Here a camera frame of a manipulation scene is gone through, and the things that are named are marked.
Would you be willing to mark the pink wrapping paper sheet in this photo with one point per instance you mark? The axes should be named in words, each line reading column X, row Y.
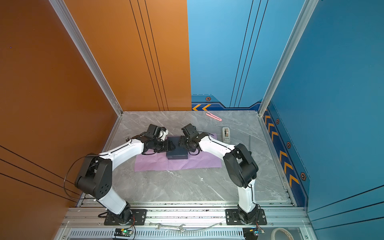
column 159, row 162

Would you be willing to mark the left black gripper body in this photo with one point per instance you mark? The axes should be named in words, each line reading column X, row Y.
column 162, row 146

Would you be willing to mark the right green circuit board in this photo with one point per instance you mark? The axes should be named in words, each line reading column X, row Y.
column 250, row 233

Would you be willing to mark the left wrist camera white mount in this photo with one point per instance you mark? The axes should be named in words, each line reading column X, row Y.
column 156, row 132

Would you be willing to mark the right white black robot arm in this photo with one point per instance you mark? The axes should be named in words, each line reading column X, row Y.
column 240, row 166

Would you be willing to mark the dark navy gift box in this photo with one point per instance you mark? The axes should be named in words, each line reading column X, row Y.
column 179, row 152

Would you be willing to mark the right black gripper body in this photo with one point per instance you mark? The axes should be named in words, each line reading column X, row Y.
column 185, row 143

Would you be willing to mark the green circuit board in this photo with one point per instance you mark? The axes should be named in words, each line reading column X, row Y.
column 250, row 233
column 124, row 234

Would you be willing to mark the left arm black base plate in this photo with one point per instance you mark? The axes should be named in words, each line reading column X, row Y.
column 137, row 217

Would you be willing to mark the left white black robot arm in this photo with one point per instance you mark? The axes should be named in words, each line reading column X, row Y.
column 95, row 177

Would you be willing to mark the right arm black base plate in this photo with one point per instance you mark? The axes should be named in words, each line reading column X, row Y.
column 238, row 217

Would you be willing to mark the silver wrench on rail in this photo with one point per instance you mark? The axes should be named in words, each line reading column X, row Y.
column 180, row 228

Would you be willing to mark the pink scissors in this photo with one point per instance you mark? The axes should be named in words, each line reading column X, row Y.
column 213, row 116

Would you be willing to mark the white tape dispenser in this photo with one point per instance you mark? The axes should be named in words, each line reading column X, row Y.
column 226, row 135

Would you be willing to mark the left green circuit board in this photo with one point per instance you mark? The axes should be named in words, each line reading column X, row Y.
column 124, row 234

